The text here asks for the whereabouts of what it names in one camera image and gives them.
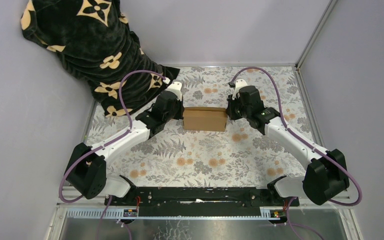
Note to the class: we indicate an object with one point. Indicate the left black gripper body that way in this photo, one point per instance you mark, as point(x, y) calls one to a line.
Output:
point(177, 114)

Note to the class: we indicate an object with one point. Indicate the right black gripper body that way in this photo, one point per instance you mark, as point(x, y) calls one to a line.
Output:
point(236, 111)

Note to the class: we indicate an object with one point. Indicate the brown cardboard box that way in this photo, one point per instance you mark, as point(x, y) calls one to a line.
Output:
point(212, 119)

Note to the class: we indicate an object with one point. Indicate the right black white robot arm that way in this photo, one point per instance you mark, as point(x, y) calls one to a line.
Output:
point(324, 169)

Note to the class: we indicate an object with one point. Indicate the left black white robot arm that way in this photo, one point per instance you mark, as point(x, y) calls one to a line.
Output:
point(86, 170)

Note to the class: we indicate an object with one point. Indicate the floral patterned table mat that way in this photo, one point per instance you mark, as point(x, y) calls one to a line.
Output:
point(240, 156)

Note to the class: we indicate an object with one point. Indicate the black floral plush blanket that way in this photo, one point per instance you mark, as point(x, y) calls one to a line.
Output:
point(95, 44)

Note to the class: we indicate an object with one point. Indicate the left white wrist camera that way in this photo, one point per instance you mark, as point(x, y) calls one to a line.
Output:
point(176, 88)

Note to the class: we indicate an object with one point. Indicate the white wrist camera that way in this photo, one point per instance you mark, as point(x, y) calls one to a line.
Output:
point(176, 88)
point(237, 85)

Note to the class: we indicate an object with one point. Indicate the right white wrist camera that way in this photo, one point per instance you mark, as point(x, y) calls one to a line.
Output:
point(237, 85)

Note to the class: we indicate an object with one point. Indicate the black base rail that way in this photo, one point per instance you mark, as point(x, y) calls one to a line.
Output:
point(201, 201)

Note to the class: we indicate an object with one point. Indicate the aluminium frame rails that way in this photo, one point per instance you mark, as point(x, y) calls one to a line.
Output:
point(326, 172)

